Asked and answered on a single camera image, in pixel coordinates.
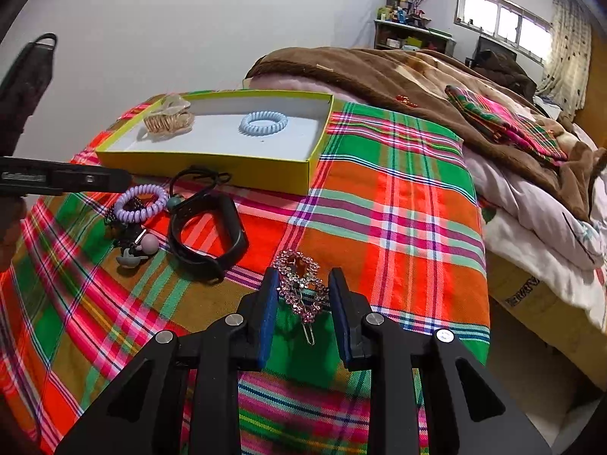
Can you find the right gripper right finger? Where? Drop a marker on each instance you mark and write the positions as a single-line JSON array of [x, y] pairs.
[[467, 410]]

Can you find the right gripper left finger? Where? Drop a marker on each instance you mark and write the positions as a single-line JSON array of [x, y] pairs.
[[181, 392]]

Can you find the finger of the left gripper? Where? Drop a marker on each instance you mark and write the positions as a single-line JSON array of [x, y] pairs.
[[23, 177]]

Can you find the translucent beige hair claw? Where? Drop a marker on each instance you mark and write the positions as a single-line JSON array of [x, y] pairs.
[[172, 118]]

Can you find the black wristband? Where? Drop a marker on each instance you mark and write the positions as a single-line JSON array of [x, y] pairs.
[[207, 236]]

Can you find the pink rhinestone hair clip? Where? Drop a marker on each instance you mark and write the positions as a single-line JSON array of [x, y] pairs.
[[301, 288]]

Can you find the left hand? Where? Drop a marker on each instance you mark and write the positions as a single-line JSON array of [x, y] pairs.
[[13, 211]]

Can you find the cardboard box under bed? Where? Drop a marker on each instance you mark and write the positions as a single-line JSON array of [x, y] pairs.
[[575, 325]]

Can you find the plaid red green blanket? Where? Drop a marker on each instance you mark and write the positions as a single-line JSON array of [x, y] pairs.
[[71, 319]]

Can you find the yellow shallow cardboard box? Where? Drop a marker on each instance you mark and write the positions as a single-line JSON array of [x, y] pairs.
[[284, 161]]

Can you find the folded plaid cloth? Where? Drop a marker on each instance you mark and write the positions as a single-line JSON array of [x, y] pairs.
[[501, 126]]

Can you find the wooden wardrobe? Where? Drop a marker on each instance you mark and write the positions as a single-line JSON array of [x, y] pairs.
[[592, 118]]

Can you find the brown fleece blanket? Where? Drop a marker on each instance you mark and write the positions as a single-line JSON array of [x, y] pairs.
[[414, 83]]

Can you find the floral curtain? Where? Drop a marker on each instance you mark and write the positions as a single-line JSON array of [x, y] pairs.
[[565, 76]]

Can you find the dark clothes pile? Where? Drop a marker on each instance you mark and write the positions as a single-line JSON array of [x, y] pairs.
[[505, 71]]

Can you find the dark wooden shelf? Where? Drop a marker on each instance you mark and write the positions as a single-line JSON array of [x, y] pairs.
[[392, 35]]

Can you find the window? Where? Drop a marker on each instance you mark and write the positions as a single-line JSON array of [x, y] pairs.
[[509, 24]]

